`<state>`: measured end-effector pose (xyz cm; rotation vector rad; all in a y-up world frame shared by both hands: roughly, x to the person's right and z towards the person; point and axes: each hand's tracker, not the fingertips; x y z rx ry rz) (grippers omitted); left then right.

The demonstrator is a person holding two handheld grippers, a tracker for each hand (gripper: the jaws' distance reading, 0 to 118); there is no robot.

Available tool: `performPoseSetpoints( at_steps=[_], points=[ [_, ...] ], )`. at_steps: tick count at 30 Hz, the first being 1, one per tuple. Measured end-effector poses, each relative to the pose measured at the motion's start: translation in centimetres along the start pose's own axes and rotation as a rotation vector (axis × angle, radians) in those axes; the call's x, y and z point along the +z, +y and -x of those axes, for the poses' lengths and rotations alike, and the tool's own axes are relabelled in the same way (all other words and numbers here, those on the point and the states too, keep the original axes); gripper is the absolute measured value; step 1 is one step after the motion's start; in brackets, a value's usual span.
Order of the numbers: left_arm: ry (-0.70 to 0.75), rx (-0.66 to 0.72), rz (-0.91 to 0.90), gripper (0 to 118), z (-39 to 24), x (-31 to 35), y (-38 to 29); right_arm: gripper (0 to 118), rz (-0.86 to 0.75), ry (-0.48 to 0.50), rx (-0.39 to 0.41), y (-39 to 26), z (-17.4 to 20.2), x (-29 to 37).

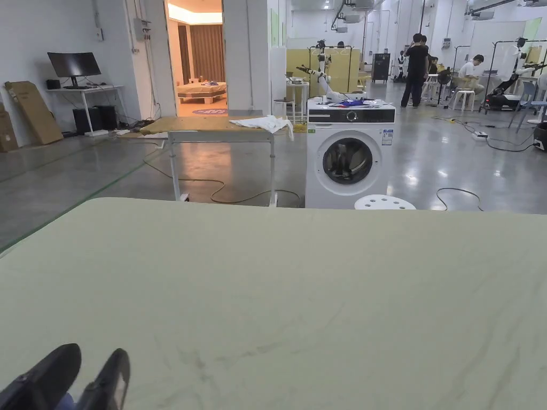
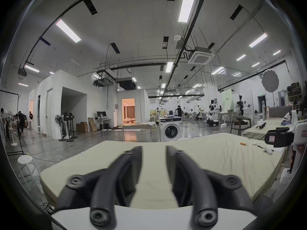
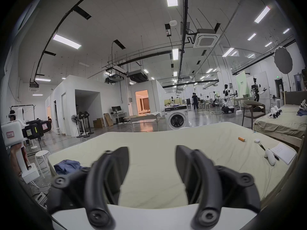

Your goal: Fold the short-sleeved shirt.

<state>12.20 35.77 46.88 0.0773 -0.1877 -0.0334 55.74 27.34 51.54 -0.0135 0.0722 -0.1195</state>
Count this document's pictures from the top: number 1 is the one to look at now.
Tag bed with pale green sheet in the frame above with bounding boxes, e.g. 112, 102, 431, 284
0, 197, 547, 410

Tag black computer tower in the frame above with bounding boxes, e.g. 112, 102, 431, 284
72, 105, 119, 133

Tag flat brown carton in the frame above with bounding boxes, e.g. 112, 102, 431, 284
4, 81, 65, 146

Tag wooden table with white cloth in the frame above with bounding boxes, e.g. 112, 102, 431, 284
140, 114, 296, 208

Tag white desk with black monitor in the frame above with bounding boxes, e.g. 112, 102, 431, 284
45, 52, 126, 137

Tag wooden bed with beige sheet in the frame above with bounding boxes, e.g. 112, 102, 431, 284
176, 80, 228, 105

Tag white washing machine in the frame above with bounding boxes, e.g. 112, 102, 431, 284
305, 96, 396, 210

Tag white round stool with holes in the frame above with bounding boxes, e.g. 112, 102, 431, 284
354, 194, 417, 210

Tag small white side table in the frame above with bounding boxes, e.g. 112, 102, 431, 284
285, 76, 310, 122

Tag black cabinet on wheels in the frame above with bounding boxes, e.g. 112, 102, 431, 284
371, 51, 391, 84

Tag group of people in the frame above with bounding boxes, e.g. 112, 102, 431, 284
400, 33, 431, 109

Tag black standing fan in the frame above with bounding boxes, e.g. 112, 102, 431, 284
433, 67, 455, 107

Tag white plastic stool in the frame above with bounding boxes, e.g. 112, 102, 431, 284
452, 89, 476, 112

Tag black and white robot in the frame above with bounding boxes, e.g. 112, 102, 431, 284
486, 37, 547, 114

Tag pale blue chair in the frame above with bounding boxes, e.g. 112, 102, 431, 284
507, 81, 547, 134

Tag black floor cable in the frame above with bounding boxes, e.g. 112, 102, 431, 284
435, 187, 485, 211

